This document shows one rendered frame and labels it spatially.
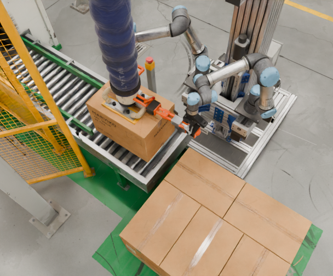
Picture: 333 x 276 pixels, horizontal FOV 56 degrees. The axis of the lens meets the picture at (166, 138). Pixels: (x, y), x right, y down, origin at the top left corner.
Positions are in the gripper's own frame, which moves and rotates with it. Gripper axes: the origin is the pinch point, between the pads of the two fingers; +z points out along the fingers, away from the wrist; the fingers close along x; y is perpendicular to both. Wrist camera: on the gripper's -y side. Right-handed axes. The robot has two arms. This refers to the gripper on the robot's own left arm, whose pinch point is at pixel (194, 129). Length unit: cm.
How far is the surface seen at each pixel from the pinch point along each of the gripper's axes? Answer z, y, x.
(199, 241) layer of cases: 68, -39, 47
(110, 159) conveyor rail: 62, 64, 33
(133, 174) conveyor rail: 62, 38, 34
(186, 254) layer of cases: 67, -36, 61
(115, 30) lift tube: -68, 51, 7
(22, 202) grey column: 56, 95, 106
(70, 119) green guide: 56, 122, 24
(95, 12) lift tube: -79, 60, 11
